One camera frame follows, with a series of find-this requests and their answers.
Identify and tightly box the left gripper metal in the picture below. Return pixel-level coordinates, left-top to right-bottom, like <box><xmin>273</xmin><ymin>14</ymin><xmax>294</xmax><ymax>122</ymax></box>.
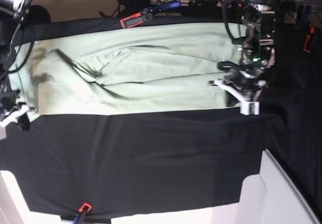
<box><xmin>217</xmin><ymin>61</ymin><xmax>267</xmax><ymax>101</ymax></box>

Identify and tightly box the white power strip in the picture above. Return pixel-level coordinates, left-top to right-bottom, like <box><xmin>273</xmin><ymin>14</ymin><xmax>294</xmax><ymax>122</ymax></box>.
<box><xmin>150</xmin><ymin>0</ymin><xmax>221</xmax><ymax>7</ymax></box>

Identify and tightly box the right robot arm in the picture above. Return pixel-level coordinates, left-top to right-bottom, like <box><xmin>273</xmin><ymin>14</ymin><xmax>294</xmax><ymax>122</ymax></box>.
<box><xmin>1</xmin><ymin>0</ymin><xmax>34</xmax><ymax>131</ymax></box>

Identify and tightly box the red clamp right edge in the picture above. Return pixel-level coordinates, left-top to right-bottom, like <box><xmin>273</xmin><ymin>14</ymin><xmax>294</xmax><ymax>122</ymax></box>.
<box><xmin>303</xmin><ymin>27</ymin><xmax>319</xmax><ymax>53</ymax></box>

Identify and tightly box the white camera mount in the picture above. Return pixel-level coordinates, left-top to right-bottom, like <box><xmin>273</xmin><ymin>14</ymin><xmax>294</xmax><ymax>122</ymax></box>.
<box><xmin>1</xmin><ymin>104</ymin><xmax>29</xmax><ymax>128</ymax></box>
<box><xmin>209</xmin><ymin>79</ymin><xmax>261</xmax><ymax>115</ymax></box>

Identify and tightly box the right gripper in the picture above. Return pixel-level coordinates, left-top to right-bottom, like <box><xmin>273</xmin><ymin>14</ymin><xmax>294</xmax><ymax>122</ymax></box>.
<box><xmin>1</xmin><ymin>90</ymin><xmax>31</xmax><ymax>131</ymax></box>

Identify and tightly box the light green T-shirt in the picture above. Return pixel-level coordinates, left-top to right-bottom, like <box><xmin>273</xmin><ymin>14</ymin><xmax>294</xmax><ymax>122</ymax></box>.
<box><xmin>9</xmin><ymin>23</ymin><xmax>240</xmax><ymax>116</ymax></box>

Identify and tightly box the black table cloth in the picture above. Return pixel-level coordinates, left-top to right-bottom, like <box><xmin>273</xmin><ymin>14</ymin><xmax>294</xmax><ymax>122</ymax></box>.
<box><xmin>1</xmin><ymin>17</ymin><xmax>321</xmax><ymax>219</ymax></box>

